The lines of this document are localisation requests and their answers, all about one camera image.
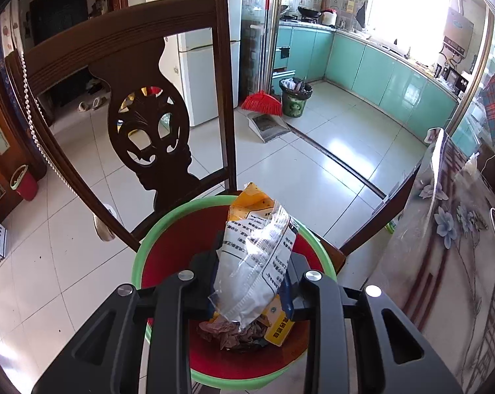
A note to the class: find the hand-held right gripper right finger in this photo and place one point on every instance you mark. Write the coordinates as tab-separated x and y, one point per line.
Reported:
300	299

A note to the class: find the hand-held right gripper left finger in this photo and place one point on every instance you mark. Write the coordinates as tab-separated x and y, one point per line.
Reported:
202	285

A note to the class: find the red bin with green rim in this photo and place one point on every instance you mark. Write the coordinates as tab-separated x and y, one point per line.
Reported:
169	250

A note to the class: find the yellow snack bag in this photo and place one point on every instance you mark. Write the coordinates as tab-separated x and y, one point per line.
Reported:
251	254

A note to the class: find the grey dustpan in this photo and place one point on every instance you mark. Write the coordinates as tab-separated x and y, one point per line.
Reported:
268	127

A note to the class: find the red broom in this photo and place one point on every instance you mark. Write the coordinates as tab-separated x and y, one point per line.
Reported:
263	102

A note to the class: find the green kitchen waste bin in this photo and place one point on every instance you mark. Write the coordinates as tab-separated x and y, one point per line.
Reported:
295	100

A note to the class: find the small red bin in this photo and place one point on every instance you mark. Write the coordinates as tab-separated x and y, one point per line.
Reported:
24	184

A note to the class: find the pair of slippers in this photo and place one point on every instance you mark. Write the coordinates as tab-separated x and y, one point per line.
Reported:
90	104

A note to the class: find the white tissue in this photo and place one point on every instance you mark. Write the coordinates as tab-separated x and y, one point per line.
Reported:
471	165

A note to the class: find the white fridge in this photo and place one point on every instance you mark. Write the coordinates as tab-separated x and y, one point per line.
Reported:
198	49

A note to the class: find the teal lower kitchen cabinets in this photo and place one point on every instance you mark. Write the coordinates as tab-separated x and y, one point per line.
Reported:
374	69

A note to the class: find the carved dark wooden chair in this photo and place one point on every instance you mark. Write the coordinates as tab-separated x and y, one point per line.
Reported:
107	49

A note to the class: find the white rice cooker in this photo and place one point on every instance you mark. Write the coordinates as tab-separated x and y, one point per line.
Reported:
329	17

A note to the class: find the black wok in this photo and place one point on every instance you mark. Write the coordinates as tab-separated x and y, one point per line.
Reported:
309	10

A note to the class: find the dark entrance door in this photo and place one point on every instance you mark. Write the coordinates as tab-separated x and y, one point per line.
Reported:
60	12

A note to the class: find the wall water heater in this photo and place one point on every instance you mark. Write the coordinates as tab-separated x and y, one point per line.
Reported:
457	28

